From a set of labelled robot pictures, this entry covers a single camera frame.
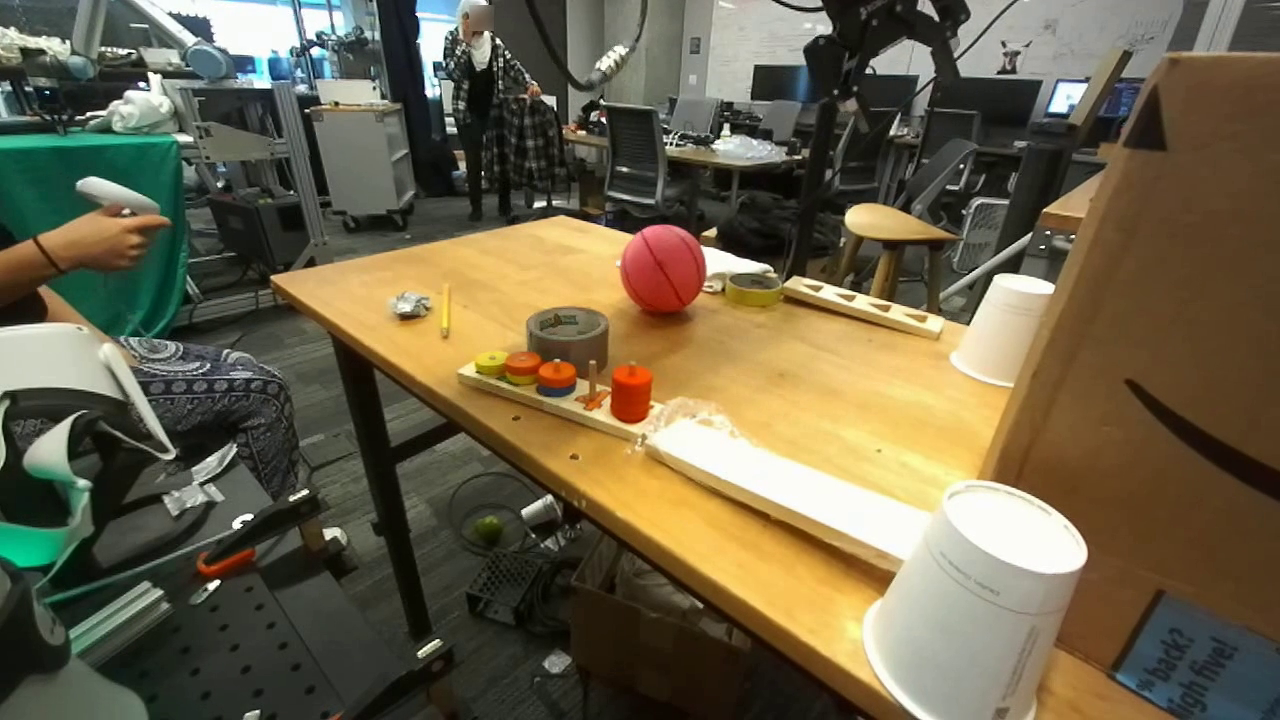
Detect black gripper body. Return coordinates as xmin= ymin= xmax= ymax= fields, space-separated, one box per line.
xmin=805 ymin=0 xmax=971 ymax=69

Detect pink mini basketball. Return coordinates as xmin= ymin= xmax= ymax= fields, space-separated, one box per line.
xmin=617 ymin=221 xmax=707 ymax=321

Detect white VR controller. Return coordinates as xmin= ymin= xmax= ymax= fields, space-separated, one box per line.
xmin=73 ymin=171 xmax=164 ymax=221

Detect operator forearm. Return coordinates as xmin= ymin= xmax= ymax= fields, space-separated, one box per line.
xmin=0 ymin=222 xmax=73 ymax=306

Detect operator hand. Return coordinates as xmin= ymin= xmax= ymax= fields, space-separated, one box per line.
xmin=43 ymin=204 xmax=175 ymax=277

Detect black vertical pole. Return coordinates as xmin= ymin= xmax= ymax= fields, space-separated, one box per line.
xmin=796 ymin=52 xmax=856 ymax=264

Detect round wooden stool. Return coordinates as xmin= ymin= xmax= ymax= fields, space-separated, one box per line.
xmin=834 ymin=201 xmax=958 ymax=305

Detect open laptop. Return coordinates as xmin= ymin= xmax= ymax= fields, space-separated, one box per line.
xmin=1039 ymin=73 xmax=1151 ymax=133

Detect white folded paper sheet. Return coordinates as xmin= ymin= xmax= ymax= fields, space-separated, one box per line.
xmin=696 ymin=245 xmax=774 ymax=292

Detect long wooden peg board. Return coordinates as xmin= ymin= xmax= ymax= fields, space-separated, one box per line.
xmin=778 ymin=271 xmax=951 ymax=339

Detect yellow-green clear bowl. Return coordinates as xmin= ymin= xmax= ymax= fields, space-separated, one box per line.
xmin=722 ymin=266 xmax=787 ymax=311

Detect white paper cup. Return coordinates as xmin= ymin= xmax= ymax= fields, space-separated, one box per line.
xmin=947 ymin=271 xmax=1059 ymax=390
xmin=859 ymin=474 xmax=1090 ymax=720

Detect standing person plaid clothes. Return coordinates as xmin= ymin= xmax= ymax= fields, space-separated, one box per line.
xmin=439 ymin=0 xmax=567 ymax=221

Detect large brown cardboard box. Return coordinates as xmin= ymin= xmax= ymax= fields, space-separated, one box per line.
xmin=982 ymin=52 xmax=1280 ymax=720

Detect white plastic-wrapped wooden plank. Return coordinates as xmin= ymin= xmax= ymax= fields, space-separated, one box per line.
xmin=638 ymin=409 xmax=937 ymax=574

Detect white rolling cart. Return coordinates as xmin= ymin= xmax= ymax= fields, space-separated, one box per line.
xmin=310 ymin=96 xmax=418 ymax=232

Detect seated person patterned trousers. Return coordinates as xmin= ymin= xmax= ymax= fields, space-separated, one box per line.
xmin=0 ymin=216 xmax=308 ymax=500

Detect green cloth covered table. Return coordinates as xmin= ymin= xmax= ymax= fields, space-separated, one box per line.
xmin=0 ymin=133 xmax=190 ymax=339

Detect white green plastic device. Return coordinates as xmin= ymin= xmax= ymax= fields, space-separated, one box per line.
xmin=0 ymin=321 xmax=178 ymax=574

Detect black perforated metal plate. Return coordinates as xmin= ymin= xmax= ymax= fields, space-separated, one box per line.
xmin=94 ymin=554 xmax=445 ymax=720

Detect aluminium extrusion bar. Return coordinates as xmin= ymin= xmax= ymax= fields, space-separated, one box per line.
xmin=63 ymin=574 xmax=175 ymax=662

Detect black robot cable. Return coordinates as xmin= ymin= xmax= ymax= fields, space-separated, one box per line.
xmin=519 ymin=0 xmax=654 ymax=96

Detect grey duct tape roll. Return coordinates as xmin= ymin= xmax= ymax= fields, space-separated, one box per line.
xmin=524 ymin=305 xmax=610 ymax=377

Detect tall orange ring stack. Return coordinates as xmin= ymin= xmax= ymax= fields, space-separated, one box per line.
xmin=606 ymin=359 xmax=654 ymax=427

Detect orange ring stack blue base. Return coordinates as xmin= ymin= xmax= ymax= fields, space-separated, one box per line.
xmin=533 ymin=356 xmax=578 ymax=399

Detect orange ring stack green base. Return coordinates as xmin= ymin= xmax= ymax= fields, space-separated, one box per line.
xmin=499 ymin=349 xmax=546 ymax=387

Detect black metal table frame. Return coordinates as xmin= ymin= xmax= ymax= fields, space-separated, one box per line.
xmin=322 ymin=331 xmax=457 ymax=677

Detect black handled tool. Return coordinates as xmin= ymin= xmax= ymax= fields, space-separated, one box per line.
xmin=195 ymin=482 xmax=322 ymax=565

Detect orange handled tool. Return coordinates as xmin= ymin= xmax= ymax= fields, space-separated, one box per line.
xmin=195 ymin=540 xmax=262 ymax=585

